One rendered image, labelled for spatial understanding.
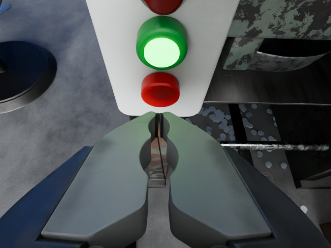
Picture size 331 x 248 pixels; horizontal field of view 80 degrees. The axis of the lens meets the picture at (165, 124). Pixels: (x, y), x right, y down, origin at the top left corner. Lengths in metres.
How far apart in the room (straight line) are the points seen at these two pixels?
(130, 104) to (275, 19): 0.19
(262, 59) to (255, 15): 0.19
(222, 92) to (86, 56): 0.71
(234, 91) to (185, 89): 0.32
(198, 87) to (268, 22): 0.14
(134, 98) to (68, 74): 0.81
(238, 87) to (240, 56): 0.19
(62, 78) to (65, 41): 0.24
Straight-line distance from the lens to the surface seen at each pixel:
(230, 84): 0.48
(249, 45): 0.29
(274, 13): 0.27
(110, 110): 0.80
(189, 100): 0.17
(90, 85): 0.89
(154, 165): 0.50
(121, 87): 0.16
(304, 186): 0.79
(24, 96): 0.93
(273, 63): 0.45
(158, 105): 0.15
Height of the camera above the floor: 0.66
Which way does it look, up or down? 61 degrees down
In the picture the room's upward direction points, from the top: 5 degrees clockwise
